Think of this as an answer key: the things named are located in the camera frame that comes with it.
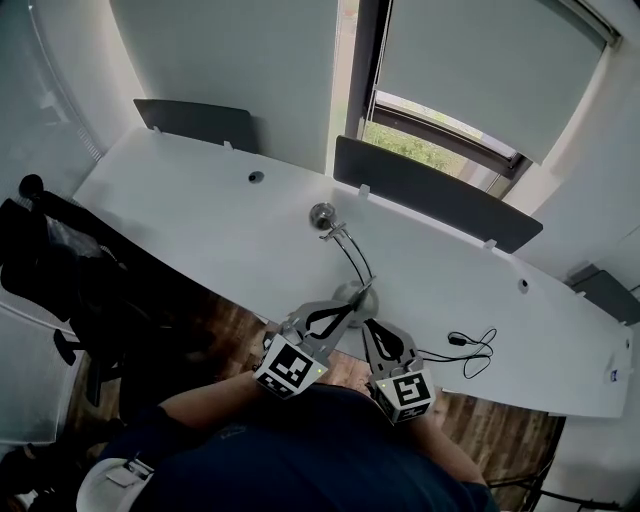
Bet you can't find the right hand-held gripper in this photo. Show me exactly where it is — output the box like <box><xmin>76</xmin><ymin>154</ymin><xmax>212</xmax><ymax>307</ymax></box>
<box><xmin>361</xmin><ymin>318</ymin><xmax>437</xmax><ymax>427</ymax></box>

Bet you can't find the black office chair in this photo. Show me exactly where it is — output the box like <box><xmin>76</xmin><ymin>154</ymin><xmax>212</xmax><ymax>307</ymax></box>
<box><xmin>0</xmin><ymin>173</ymin><xmax>171</xmax><ymax>421</ymax></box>

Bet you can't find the grey roller blind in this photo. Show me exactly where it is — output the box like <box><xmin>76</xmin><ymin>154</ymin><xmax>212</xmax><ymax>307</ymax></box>
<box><xmin>373</xmin><ymin>0</ymin><xmax>622</xmax><ymax>167</ymax></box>

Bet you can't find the person's right forearm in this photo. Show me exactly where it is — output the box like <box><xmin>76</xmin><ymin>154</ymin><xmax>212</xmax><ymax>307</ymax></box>
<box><xmin>414</xmin><ymin>407</ymin><xmax>489</xmax><ymax>486</ymax></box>

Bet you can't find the person's left forearm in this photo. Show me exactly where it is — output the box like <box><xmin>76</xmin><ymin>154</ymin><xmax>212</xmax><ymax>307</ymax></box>
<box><xmin>157</xmin><ymin>372</ymin><xmax>269</xmax><ymax>434</ymax></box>

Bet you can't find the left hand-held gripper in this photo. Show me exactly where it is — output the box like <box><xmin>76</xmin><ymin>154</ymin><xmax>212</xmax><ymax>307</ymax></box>
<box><xmin>253</xmin><ymin>287</ymin><xmax>374</xmax><ymax>401</ymax></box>

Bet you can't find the dark window frame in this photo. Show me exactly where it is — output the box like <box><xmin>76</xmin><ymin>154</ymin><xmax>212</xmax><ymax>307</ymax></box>
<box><xmin>344</xmin><ymin>0</ymin><xmax>531</xmax><ymax>196</ymax></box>

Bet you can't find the silver chrome desk lamp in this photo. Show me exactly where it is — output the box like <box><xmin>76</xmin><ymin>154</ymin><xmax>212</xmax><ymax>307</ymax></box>
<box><xmin>307</xmin><ymin>199</ymin><xmax>381</xmax><ymax>330</ymax></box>

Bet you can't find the black cable with adapter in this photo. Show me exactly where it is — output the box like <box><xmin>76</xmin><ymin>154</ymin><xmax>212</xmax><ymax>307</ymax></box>
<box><xmin>417</xmin><ymin>327</ymin><xmax>499</xmax><ymax>382</ymax></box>

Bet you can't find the dark grey desk divider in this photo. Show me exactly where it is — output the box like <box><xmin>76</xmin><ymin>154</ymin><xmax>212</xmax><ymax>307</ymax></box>
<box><xmin>132</xmin><ymin>97</ymin><xmax>261</xmax><ymax>154</ymax></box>
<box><xmin>333</xmin><ymin>134</ymin><xmax>544</xmax><ymax>255</ymax></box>
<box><xmin>569</xmin><ymin>264</ymin><xmax>640</xmax><ymax>327</ymax></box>

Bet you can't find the white round object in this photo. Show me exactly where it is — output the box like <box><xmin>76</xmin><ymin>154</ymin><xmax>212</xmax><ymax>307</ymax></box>
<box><xmin>74</xmin><ymin>452</ymin><xmax>157</xmax><ymax>512</ymax></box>

